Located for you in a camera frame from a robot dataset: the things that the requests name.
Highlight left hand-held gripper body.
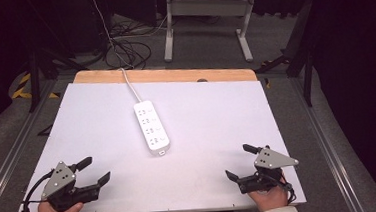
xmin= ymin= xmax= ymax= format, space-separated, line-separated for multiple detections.
xmin=39 ymin=158 xmax=103 ymax=212

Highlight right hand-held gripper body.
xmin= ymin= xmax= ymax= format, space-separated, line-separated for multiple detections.
xmin=233 ymin=144 xmax=302 ymax=196

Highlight person's right hand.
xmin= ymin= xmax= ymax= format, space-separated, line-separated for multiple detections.
xmin=246 ymin=178 xmax=291 ymax=212

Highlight white board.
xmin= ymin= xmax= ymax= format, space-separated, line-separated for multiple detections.
xmin=7 ymin=66 xmax=307 ymax=212

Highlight white power strip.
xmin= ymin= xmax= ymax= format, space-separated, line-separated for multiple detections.
xmin=133 ymin=98 xmax=172 ymax=159

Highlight yellow black floor tape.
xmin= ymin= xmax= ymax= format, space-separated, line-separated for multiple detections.
xmin=9 ymin=70 xmax=60 ymax=102

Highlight black metal stand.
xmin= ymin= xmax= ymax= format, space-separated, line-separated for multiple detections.
xmin=19 ymin=26 xmax=92 ymax=114
xmin=249 ymin=0 xmax=322 ymax=111

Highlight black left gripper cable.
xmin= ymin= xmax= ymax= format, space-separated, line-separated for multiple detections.
xmin=17 ymin=168 xmax=58 ymax=212

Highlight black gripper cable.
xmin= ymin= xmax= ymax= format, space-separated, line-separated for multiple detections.
xmin=267 ymin=170 xmax=298 ymax=206
xmin=17 ymin=168 xmax=58 ymax=212

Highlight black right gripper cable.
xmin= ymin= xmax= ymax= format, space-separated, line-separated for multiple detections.
xmin=267 ymin=170 xmax=298 ymax=206

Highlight aluminium floor rail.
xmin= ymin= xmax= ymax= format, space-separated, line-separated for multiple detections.
xmin=0 ymin=78 xmax=68 ymax=212
xmin=289 ymin=73 xmax=369 ymax=212

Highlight white power strip cable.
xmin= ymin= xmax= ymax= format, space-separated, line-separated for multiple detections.
xmin=89 ymin=0 xmax=143 ymax=107

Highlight black floor cables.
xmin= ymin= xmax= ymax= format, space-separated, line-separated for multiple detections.
xmin=102 ymin=19 xmax=154 ymax=73

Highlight white metal table frame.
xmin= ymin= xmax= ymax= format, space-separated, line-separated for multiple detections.
xmin=160 ymin=0 xmax=261 ymax=68

